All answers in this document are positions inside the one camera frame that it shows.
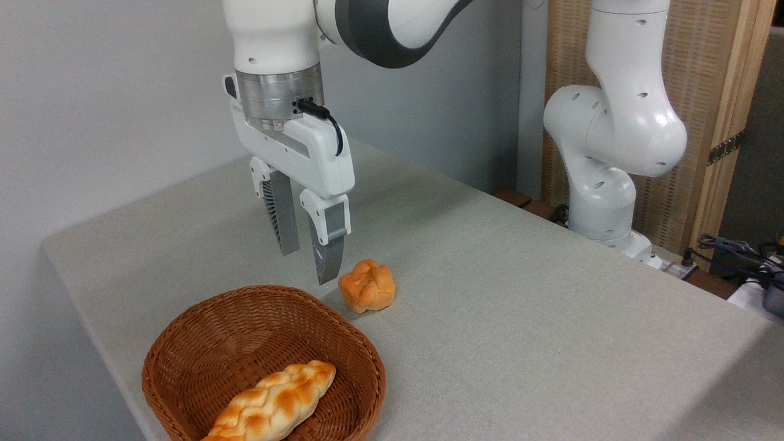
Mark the wooden rattan folding screen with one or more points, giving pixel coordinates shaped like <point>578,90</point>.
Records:
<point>695,61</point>

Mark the round knotted bread bun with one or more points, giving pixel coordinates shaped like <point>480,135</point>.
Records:
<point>367,286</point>

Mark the grey tablecloth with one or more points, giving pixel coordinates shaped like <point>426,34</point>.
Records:
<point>520,306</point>

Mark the long braided bread loaf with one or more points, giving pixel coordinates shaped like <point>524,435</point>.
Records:
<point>275,401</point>

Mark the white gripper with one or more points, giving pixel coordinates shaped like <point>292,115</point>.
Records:
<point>318,156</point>

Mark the metal screen hinge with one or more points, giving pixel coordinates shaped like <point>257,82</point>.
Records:
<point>726,148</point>

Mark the brown wicker basket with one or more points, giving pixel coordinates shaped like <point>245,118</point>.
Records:
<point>214,343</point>

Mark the blue grey device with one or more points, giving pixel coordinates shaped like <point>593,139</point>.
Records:
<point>775,297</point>

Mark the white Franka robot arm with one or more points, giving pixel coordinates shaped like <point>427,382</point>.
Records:
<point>618,122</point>

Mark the brown wooden base table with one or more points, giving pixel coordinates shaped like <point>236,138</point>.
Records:
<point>520,202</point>

